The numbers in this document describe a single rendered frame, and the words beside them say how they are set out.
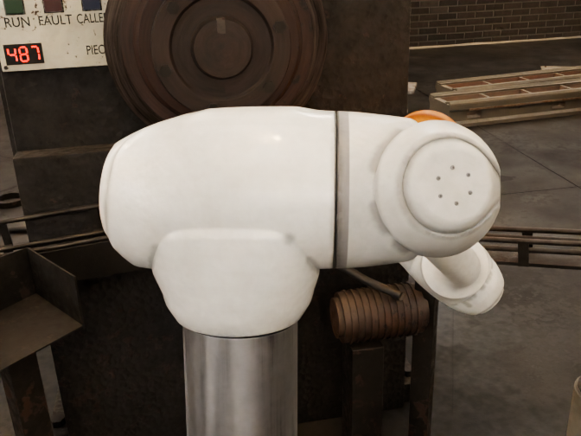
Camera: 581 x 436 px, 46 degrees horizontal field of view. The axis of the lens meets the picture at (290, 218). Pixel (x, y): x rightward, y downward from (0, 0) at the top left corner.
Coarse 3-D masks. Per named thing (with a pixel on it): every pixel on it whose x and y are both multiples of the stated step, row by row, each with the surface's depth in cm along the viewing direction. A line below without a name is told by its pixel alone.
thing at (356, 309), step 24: (360, 288) 166; (408, 288) 162; (336, 312) 159; (360, 312) 157; (384, 312) 158; (408, 312) 159; (336, 336) 162; (360, 336) 158; (384, 336) 160; (408, 336) 164; (360, 360) 162; (360, 384) 165; (360, 408) 168; (360, 432) 171
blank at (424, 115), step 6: (408, 114) 139; (414, 114) 136; (420, 114) 135; (426, 114) 135; (432, 114) 134; (438, 114) 135; (444, 114) 136; (420, 120) 135; (426, 120) 135; (450, 120) 135
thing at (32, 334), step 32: (0, 256) 142; (32, 256) 145; (0, 288) 144; (32, 288) 149; (64, 288) 138; (0, 320) 141; (32, 320) 140; (64, 320) 139; (0, 352) 131; (32, 352) 130; (32, 384) 140; (32, 416) 142
